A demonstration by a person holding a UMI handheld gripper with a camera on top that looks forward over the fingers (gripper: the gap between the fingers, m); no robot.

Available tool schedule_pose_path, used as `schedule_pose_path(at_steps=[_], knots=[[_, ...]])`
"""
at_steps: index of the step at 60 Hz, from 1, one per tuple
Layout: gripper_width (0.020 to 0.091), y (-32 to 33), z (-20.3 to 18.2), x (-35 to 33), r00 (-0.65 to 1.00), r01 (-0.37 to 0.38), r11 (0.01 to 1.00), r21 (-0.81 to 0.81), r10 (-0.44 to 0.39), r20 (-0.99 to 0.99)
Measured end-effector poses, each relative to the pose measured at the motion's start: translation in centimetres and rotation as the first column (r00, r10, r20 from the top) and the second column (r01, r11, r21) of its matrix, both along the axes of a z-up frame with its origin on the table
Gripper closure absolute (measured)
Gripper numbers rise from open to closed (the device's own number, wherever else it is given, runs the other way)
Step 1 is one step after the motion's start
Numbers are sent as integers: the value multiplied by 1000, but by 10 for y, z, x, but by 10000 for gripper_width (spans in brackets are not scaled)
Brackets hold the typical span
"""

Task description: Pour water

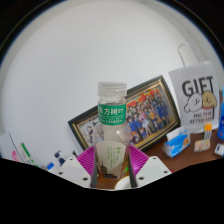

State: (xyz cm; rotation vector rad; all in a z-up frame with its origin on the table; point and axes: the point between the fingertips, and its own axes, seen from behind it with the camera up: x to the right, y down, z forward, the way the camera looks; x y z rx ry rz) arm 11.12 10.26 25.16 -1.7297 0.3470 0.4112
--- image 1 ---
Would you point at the tall green and white box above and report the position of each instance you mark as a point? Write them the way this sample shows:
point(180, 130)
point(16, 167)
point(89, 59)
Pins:
point(26, 155)

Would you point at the blue detergent bottle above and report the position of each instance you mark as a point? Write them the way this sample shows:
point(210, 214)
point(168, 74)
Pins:
point(221, 116)

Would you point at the blue tissue pack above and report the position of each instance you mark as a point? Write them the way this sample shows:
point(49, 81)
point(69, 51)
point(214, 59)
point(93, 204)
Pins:
point(176, 143)

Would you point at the framed group picture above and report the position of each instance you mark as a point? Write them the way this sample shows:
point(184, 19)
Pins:
point(150, 110)

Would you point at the dark blue pump bottle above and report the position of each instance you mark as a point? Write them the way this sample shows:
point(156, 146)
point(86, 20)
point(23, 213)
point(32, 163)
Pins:
point(60, 159)

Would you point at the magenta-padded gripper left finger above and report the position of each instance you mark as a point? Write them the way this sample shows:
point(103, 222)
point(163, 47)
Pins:
point(75, 170)

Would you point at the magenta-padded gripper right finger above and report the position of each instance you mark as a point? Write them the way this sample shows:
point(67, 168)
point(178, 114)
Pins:
point(150, 168)

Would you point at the white paper gift bag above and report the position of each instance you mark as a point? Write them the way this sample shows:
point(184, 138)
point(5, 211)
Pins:
point(196, 100)

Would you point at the clear plastic drink bottle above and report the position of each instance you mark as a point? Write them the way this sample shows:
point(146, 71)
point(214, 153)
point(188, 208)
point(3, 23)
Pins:
point(111, 133)

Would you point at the tall pink box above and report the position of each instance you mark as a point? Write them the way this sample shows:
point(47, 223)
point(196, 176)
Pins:
point(15, 156)

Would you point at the small puzzle cube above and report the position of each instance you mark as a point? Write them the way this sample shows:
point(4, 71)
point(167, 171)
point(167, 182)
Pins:
point(208, 130)

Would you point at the small floral pouch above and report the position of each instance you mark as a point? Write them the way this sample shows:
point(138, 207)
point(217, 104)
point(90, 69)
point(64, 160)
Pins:
point(202, 145)

